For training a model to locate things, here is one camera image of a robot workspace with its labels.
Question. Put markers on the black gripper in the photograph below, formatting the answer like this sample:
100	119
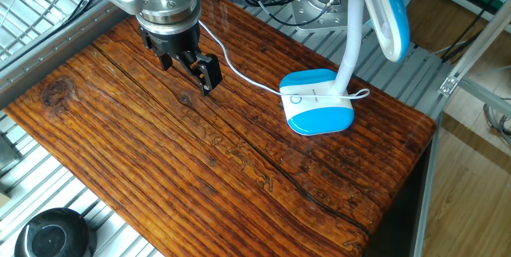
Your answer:
175	43

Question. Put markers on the blue white desk lamp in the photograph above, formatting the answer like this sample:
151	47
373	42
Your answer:
319	121

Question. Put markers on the brown wooden board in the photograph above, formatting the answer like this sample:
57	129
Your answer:
199	161

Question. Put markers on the black round glossy device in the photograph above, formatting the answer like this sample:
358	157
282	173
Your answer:
52	233

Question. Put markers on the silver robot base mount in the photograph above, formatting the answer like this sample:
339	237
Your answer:
315	11

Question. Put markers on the aluminium frame post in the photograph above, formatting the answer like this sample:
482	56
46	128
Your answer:
475	45

